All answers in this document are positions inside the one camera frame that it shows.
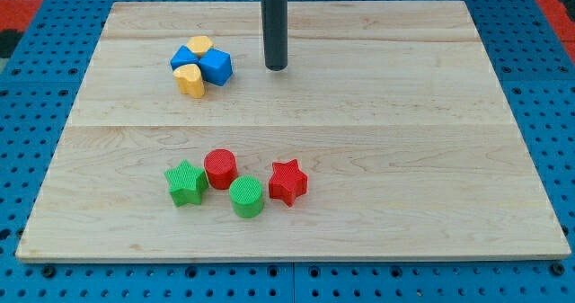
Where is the red star block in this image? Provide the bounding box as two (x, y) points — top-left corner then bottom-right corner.
(268, 159), (308, 207)

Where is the green star block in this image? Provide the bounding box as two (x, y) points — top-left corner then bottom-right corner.
(164, 160), (208, 207)

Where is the yellow heart block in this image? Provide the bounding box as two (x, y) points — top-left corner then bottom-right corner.
(173, 64), (206, 99)

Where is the green cylinder block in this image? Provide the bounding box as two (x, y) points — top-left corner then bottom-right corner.
(229, 175), (264, 218)

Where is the red cylinder block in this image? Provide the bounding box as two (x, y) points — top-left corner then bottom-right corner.
(204, 148), (238, 190)

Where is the light wooden board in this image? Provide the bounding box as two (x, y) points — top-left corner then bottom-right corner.
(16, 1), (571, 263)

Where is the blue cube block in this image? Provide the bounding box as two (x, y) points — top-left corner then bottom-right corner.
(199, 49), (233, 86)

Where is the yellow hexagon block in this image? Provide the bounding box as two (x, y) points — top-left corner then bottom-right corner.
(185, 35), (214, 58)

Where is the blue wedge block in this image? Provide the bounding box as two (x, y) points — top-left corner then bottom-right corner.
(170, 45), (199, 71)

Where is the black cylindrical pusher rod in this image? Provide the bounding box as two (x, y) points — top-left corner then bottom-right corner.
(261, 0), (288, 71)

